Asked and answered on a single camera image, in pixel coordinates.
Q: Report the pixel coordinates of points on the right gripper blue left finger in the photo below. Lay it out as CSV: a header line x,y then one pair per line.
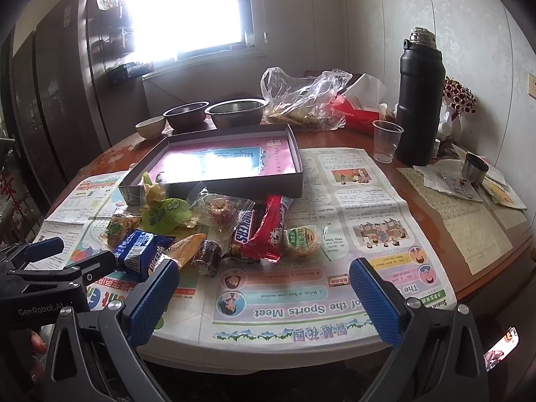
x,y
148,301

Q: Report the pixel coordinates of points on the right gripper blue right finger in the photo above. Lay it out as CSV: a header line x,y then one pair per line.
x,y
382,302

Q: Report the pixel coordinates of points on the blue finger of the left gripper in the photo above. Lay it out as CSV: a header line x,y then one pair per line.
x,y
43,249
96,267

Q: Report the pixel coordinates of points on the blue snack packet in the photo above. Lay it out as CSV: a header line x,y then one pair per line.
x,y
138,253

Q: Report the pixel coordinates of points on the green label cookie pack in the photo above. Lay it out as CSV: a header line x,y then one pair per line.
x,y
119,227

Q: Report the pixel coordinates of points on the orange pastry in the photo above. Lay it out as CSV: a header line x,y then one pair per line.
x,y
184,250

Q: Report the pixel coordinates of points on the green jelly snack bag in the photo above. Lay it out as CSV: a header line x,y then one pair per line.
x,y
162,214

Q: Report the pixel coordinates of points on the dark round candy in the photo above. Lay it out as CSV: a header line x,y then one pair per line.
x,y
207,259

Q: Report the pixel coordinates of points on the round cookie green label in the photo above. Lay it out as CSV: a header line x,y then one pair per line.
x,y
304,241

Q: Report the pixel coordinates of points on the clear bag red pastry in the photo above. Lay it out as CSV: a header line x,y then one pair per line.
x,y
221,213

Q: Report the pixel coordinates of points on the red snack bar wrapper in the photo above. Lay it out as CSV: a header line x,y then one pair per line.
x,y
266,243

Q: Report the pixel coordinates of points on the Snickers bar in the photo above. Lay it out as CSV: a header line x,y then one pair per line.
x,y
243,232

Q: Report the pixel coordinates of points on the person's left hand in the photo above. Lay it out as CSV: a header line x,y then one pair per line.
x,y
39,349

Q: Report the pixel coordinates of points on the left English newspaper sheet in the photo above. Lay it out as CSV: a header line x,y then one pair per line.
x,y
80,220

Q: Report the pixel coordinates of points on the english newspaper sheet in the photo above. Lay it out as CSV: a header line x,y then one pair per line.
x,y
294,304
80,220

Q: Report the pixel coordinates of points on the right English newspaper sheet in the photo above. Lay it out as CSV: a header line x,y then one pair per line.
x,y
294,304

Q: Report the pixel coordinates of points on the yellowed paper sheet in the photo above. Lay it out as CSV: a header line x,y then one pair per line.
x,y
476,233

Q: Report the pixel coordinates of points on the papers under steel cup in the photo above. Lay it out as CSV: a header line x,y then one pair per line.
x,y
445,176

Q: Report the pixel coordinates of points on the small white ceramic bowl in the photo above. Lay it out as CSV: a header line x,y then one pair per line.
x,y
151,128

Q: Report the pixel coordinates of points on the pink and blue book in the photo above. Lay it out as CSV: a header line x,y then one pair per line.
x,y
204,162

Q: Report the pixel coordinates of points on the steel thermos lid cup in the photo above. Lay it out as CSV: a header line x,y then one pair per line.
x,y
474,169

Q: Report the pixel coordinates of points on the clear plastic cup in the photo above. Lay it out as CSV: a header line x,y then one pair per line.
x,y
387,136

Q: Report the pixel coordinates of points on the small dark steel bowl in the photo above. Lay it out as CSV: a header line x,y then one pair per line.
x,y
186,117

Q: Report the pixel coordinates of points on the grey shallow cardboard box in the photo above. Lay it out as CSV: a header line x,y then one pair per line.
x,y
253,188

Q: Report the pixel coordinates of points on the black thermos flask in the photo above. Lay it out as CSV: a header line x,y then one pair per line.
x,y
422,77

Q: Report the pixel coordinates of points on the red tissue box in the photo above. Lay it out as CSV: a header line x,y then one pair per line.
x,y
362,103

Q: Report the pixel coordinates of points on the large steel bowl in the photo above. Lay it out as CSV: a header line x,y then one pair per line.
x,y
237,113

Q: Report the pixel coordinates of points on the flower bouquet in white vase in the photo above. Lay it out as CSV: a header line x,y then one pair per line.
x,y
457,99

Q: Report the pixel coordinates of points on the clear plastic bag with bread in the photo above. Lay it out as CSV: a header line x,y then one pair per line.
x,y
304,103

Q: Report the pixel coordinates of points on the window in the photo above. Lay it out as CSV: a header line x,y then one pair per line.
x,y
166,32

